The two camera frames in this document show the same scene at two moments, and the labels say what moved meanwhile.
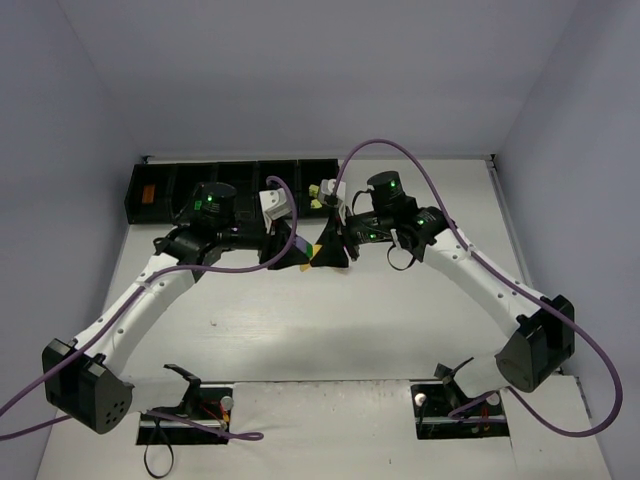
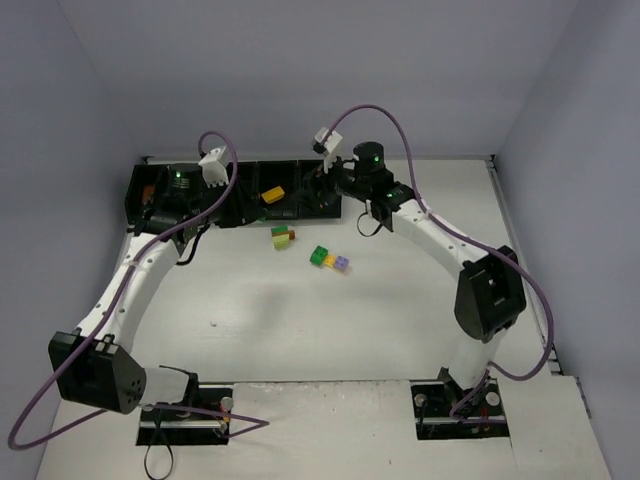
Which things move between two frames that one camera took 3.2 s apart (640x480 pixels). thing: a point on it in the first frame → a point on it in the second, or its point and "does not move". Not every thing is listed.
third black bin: x=243 y=176 does not move
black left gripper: x=273 y=245 → x=223 y=201
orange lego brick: x=148 y=193 does not move
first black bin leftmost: x=163 y=209 does not move
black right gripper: x=344 y=240 → x=325 y=179
